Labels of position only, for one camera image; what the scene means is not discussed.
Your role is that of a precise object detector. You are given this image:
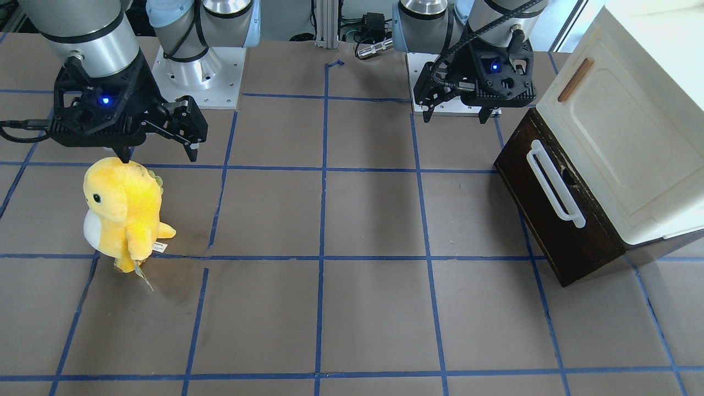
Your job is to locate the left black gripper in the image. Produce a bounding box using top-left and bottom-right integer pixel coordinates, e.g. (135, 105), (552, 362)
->
(414, 37), (536, 124)

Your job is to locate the yellow plush dinosaur toy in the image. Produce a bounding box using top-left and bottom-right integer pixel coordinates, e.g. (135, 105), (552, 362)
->
(82, 156), (176, 280)

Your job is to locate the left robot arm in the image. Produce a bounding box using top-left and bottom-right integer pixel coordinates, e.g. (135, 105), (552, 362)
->
(392, 1), (548, 123)

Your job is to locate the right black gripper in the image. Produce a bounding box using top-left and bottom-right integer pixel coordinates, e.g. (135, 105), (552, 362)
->
(47, 52), (208, 163)

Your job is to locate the dark wooden drawer cabinet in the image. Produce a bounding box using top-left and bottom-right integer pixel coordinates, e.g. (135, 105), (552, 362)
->
(494, 108), (702, 287)

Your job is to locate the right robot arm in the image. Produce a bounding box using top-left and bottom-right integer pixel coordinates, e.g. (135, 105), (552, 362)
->
(2, 1), (261, 163)

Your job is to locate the white drawer handle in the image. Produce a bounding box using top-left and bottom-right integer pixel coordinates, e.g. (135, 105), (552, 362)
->
(526, 139), (586, 229)

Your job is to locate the cream plastic storage box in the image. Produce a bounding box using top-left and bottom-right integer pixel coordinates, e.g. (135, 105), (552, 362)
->
(536, 1), (703, 245)

